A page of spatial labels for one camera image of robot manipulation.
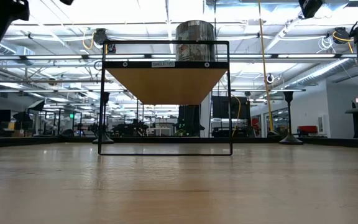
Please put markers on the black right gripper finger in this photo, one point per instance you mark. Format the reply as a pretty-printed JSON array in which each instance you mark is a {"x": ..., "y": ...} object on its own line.
[{"x": 309, "y": 7}]

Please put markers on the silver grey candle jar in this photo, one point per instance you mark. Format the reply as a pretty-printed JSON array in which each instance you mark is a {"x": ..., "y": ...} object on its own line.
[{"x": 194, "y": 37}]

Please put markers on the tall black candlestick holder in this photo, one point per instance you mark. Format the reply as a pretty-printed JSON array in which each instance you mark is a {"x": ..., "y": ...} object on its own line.
[
  {"x": 291, "y": 140},
  {"x": 107, "y": 139}
]

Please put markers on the black softbox light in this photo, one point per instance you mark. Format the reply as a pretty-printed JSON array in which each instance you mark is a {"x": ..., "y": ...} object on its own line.
[{"x": 36, "y": 105}]

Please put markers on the white shelf label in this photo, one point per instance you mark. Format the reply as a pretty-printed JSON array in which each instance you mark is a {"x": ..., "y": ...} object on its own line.
[{"x": 163, "y": 64}]

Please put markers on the red storage bin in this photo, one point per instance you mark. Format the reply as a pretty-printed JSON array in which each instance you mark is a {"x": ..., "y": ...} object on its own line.
[{"x": 307, "y": 129}]

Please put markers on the black server cabinet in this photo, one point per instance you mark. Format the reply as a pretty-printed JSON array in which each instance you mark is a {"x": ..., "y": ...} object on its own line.
[{"x": 189, "y": 118}]

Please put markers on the silver ceiling duct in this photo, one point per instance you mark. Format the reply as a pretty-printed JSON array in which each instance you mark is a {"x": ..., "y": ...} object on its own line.
[{"x": 322, "y": 73}]

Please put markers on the white wall frame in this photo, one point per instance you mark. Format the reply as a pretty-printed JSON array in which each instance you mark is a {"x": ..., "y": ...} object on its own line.
[{"x": 321, "y": 124}]

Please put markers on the black metal table frame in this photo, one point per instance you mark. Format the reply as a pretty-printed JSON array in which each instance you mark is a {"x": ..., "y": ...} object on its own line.
[{"x": 26, "y": 141}]

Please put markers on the wooden shelf with black frame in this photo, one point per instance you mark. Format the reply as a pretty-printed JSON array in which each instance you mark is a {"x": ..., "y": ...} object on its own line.
[{"x": 166, "y": 84}]

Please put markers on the black wall screen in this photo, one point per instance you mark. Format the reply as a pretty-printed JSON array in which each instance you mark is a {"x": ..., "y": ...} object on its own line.
[{"x": 225, "y": 107}]

